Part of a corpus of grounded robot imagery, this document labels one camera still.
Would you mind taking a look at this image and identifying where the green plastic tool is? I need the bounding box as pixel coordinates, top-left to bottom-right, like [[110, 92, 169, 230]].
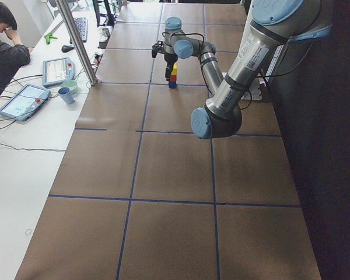
[[44, 33, 58, 45]]

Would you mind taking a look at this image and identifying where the person in black jacket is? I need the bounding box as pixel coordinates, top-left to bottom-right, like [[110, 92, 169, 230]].
[[0, 2, 30, 95]]

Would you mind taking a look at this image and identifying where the black computer mouse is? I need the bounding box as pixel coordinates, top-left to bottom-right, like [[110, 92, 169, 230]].
[[61, 45, 74, 53]]

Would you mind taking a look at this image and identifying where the silver metal cup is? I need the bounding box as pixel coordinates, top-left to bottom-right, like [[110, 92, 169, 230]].
[[101, 27, 110, 37]]

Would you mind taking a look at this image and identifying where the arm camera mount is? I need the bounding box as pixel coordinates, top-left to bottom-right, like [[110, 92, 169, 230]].
[[151, 40, 165, 58]]

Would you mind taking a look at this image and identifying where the blue plastic cup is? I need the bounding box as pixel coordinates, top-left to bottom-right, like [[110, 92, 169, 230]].
[[58, 87, 74, 105]]

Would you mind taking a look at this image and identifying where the blue wooden block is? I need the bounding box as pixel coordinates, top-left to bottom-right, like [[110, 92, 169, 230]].
[[168, 81, 177, 89]]

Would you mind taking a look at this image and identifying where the black keyboard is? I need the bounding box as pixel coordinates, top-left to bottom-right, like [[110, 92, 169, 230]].
[[73, 17, 88, 43]]

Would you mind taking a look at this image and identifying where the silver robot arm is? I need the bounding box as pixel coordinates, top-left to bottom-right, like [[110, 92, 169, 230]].
[[191, 1, 334, 139], [157, 16, 223, 96]]

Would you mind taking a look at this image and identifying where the near teach pendant tablet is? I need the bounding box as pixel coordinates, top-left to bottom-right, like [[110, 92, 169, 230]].
[[0, 84, 51, 121]]

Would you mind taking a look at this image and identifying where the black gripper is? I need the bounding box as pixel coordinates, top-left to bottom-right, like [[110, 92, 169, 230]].
[[164, 53, 177, 82]]

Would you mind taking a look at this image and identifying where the yellow wooden block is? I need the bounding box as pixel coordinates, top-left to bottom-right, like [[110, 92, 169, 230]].
[[171, 64, 177, 76]]

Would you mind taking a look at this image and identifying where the teach pendant tablet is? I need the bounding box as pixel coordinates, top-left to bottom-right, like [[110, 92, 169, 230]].
[[0, 84, 51, 121], [42, 57, 75, 88]]

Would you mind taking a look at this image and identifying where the aluminium frame post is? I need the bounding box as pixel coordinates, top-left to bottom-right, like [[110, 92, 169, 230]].
[[55, 0, 98, 86]]

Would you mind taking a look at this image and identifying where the far teach pendant tablet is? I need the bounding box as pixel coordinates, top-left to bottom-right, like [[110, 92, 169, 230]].
[[42, 57, 75, 88]]

